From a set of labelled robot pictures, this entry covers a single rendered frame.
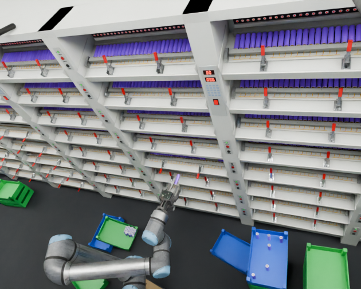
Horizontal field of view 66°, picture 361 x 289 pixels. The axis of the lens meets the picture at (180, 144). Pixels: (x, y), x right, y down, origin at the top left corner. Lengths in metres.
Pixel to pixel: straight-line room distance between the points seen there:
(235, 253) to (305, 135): 1.23
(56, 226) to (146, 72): 2.18
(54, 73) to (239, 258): 1.77
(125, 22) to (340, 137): 1.01
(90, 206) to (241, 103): 2.12
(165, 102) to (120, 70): 0.26
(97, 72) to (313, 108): 0.99
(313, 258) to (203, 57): 1.31
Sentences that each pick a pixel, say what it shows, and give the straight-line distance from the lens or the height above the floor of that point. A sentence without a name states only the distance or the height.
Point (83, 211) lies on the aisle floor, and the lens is 3.03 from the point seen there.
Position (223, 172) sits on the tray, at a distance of 1.77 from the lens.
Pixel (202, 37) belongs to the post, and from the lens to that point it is 1.07.
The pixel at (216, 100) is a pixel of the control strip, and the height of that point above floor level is 1.38.
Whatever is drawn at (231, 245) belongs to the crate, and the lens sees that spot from 2.35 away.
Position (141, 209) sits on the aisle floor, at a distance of 2.71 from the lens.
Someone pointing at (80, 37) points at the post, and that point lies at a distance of 1.52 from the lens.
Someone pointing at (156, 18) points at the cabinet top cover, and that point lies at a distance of 1.09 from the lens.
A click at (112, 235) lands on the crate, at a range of 2.64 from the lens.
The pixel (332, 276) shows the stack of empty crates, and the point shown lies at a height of 0.40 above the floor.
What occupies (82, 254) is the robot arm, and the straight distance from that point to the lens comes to 1.82.
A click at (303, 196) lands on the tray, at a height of 0.54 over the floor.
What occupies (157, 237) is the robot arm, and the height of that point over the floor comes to 0.87.
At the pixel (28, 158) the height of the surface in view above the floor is 0.54.
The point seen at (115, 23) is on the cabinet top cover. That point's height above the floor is 1.77.
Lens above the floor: 2.21
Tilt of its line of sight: 48 degrees down
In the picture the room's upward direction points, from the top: 24 degrees counter-clockwise
